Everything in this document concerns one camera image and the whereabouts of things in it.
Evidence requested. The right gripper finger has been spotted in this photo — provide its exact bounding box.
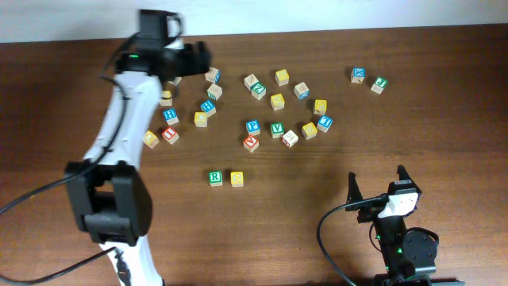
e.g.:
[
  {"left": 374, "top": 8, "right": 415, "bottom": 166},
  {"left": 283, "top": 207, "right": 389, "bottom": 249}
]
[
  {"left": 397, "top": 164, "right": 421, "bottom": 195},
  {"left": 345, "top": 172, "right": 364, "bottom": 211}
]

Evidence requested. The green R block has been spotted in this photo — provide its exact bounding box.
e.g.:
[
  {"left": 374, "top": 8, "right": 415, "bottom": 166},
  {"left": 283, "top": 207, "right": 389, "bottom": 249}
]
[{"left": 209, "top": 171, "right": 223, "bottom": 187}]

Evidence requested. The yellow S block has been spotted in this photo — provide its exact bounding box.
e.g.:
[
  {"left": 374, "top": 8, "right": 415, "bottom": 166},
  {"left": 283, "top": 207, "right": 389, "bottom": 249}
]
[{"left": 230, "top": 171, "right": 244, "bottom": 187}]

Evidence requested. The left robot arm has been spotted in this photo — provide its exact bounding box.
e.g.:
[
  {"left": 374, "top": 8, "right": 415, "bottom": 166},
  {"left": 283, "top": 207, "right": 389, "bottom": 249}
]
[{"left": 65, "top": 10, "right": 211, "bottom": 285}]

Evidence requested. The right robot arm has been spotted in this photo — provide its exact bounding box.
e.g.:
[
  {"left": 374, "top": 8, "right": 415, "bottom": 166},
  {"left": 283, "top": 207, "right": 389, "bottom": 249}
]
[{"left": 346, "top": 165, "right": 465, "bottom": 285}]

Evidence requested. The green L block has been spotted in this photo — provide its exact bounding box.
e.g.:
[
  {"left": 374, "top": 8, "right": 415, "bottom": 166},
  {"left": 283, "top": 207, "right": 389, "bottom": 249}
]
[{"left": 169, "top": 77, "right": 182, "bottom": 86}]

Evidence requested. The wood block blue D side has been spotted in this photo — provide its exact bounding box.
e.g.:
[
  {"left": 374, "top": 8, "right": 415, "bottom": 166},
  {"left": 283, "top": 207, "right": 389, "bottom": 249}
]
[{"left": 205, "top": 67, "right": 221, "bottom": 83}]

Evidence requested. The yellow G block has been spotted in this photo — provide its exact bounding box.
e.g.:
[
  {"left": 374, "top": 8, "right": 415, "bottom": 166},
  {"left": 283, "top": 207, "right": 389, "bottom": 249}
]
[{"left": 159, "top": 91, "right": 173, "bottom": 106}]

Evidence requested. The wood block green side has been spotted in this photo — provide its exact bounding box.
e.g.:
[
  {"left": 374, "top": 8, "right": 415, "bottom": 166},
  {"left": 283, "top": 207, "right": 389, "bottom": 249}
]
[{"left": 206, "top": 83, "right": 223, "bottom": 101}]

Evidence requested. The blue H block centre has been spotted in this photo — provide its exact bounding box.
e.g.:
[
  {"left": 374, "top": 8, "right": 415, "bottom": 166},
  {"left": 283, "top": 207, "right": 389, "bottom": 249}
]
[{"left": 200, "top": 100, "right": 216, "bottom": 118}]

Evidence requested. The blue h block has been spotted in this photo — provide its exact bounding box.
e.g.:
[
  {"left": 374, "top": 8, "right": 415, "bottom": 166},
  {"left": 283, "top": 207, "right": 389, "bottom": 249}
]
[
  {"left": 163, "top": 108, "right": 179, "bottom": 126},
  {"left": 200, "top": 100, "right": 216, "bottom": 118}
]

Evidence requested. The blue H block left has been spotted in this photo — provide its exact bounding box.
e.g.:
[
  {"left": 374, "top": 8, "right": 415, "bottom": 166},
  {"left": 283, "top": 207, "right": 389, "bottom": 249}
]
[{"left": 163, "top": 108, "right": 179, "bottom": 126}]

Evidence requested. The yellow block centre left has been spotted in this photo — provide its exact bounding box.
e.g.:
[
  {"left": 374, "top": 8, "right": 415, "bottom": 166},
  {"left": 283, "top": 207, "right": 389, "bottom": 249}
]
[{"left": 194, "top": 112, "right": 208, "bottom": 128}]

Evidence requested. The plain wood block top centre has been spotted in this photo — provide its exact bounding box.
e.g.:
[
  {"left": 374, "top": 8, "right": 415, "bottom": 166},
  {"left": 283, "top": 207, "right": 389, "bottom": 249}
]
[{"left": 244, "top": 74, "right": 259, "bottom": 91}]

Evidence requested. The red I block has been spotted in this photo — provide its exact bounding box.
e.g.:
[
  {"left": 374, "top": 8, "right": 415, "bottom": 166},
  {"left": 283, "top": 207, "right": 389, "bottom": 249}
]
[{"left": 162, "top": 126, "right": 179, "bottom": 145}]

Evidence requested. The green Z block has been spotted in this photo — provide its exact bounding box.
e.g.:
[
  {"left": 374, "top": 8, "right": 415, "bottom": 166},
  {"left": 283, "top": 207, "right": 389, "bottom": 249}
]
[{"left": 251, "top": 82, "right": 266, "bottom": 100}]

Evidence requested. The blue I block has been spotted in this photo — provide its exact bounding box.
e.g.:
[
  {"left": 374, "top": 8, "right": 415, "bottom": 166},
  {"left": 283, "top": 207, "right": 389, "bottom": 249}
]
[{"left": 317, "top": 115, "right": 333, "bottom": 133}]

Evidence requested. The yellow E block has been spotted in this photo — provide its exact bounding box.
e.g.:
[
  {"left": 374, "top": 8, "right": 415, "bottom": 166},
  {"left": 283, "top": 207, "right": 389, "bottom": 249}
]
[{"left": 302, "top": 122, "right": 318, "bottom": 140}]

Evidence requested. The white picture block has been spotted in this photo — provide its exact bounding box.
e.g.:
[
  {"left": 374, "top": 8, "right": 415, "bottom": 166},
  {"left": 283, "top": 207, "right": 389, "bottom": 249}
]
[{"left": 283, "top": 129, "right": 298, "bottom": 148}]

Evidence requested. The yellow O block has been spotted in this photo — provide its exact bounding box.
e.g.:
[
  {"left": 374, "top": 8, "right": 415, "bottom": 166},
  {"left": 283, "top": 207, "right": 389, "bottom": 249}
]
[{"left": 143, "top": 130, "right": 160, "bottom": 149}]

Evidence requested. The blue P block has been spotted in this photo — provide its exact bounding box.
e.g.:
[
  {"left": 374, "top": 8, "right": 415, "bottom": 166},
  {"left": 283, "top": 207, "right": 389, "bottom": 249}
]
[{"left": 246, "top": 120, "right": 260, "bottom": 136}]

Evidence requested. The yellow block right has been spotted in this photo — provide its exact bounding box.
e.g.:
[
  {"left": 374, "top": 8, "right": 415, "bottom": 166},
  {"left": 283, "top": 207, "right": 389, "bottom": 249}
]
[{"left": 314, "top": 99, "right": 327, "bottom": 115}]

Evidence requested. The green J block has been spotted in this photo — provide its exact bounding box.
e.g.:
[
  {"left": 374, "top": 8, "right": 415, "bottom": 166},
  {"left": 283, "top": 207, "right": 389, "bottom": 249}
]
[{"left": 371, "top": 76, "right": 388, "bottom": 95}]

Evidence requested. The yellow block top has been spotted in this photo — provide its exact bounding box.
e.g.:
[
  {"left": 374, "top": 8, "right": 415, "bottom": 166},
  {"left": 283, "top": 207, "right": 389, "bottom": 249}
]
[{"left": 275, "top": 69, "right": 290, "bottom": 87}]

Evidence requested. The green V block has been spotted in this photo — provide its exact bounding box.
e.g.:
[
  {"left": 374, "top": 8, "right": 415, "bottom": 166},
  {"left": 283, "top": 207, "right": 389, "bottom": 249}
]
[{"left": 271, "top": 122, "right": 284, "bottom": 139}]

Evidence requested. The red V block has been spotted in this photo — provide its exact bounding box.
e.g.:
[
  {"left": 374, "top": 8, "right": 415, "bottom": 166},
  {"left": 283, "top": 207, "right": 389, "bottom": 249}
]
[{"left": 243, "top": 135, "right": 260, "bottom": 153}]

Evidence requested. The blue X block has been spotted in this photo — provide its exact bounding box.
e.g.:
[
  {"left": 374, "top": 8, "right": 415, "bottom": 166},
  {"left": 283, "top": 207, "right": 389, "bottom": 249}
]
[{"left": 351, "top": 67, "right": 366, "bottom": 83}]

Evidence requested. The wood block blue D front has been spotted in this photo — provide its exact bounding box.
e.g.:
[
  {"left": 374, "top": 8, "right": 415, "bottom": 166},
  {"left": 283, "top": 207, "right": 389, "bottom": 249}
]
[{"left": 294, "top": 82, "right": 310, "bottom": 100}]

